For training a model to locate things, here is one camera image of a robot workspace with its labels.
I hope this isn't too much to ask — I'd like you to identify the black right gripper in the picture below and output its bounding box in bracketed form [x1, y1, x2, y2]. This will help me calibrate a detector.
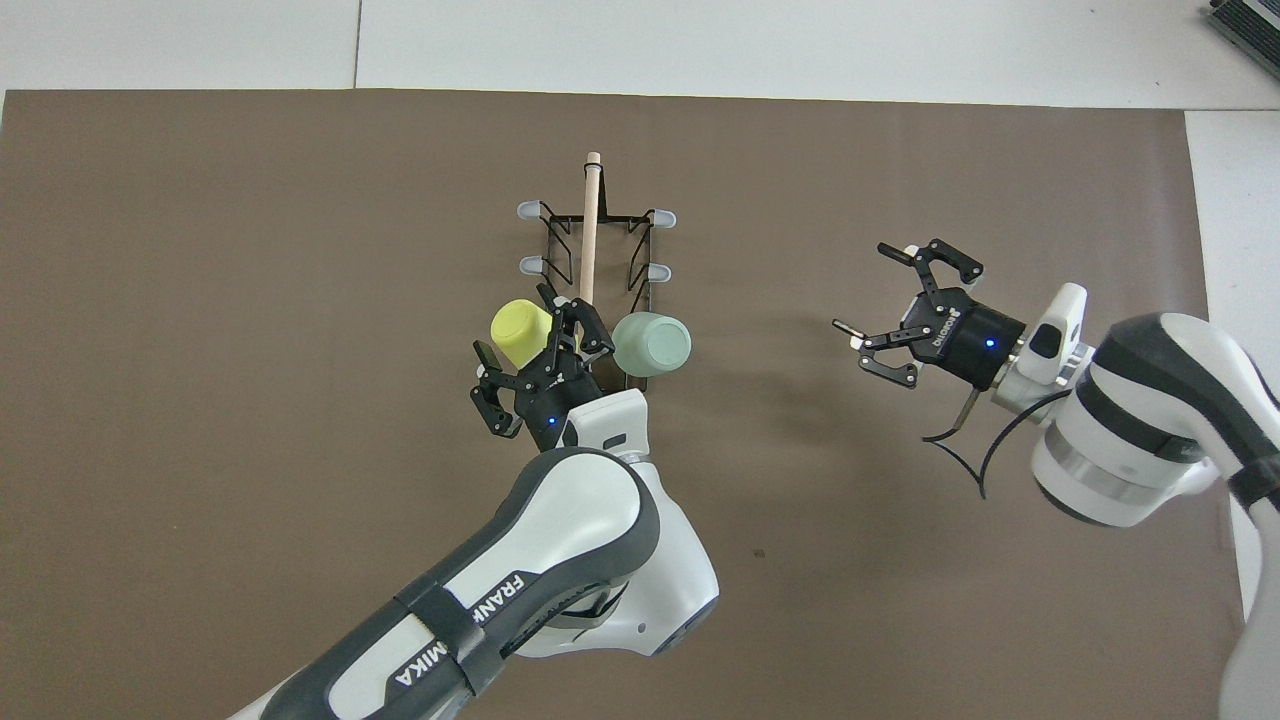
[831, 237, 1027, 392]

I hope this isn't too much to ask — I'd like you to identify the pale green plastic cup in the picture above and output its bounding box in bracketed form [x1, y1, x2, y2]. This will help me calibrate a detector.
[610, 310, 694, 379]

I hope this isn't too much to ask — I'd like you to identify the yellow plastic cup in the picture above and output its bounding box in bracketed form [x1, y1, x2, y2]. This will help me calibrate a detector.
[489, 297, 555, 369]

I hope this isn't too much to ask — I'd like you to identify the black wire cup rack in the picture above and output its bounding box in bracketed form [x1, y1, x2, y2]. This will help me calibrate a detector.
[515, 151, 678, 393]

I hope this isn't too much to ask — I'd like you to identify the brown table mat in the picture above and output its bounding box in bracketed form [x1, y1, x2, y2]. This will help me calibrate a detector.
[0, 88, 1257, 720]

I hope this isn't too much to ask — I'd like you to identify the grey ribbed device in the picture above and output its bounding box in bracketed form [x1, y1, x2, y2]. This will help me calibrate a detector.
[1202, 0, 1280, 54]

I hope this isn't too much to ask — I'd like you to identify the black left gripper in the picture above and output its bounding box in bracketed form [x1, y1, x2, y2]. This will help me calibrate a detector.
[470, 282, 617, 452]

